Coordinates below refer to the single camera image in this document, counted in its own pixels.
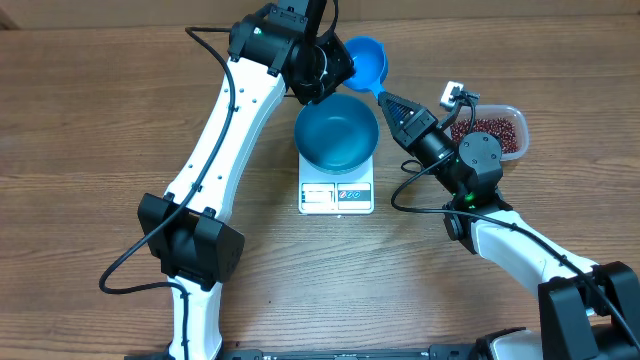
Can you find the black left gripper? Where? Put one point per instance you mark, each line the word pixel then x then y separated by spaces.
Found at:
pixel 341 67

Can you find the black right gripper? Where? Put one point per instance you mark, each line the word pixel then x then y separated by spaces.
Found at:
pixel 405 134

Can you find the blue plastic measuring scoop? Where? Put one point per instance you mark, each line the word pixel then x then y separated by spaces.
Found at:
pixel 370 65

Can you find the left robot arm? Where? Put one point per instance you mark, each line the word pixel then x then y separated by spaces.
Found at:
pixel 272 51

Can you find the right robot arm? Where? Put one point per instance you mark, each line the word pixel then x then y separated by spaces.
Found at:
pixel 586 310

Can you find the teal blue bowl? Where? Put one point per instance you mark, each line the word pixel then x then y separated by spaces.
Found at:
pixel 337 135

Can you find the white digital kitchen scale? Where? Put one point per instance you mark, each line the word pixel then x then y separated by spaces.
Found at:
pixel 349 193

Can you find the red beans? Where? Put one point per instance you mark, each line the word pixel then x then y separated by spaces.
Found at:
pixel 501 128

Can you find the clear plastic container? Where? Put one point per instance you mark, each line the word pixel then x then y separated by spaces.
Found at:
pixel 498 111

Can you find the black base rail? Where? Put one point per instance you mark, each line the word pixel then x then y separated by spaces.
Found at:
pixel 350 352

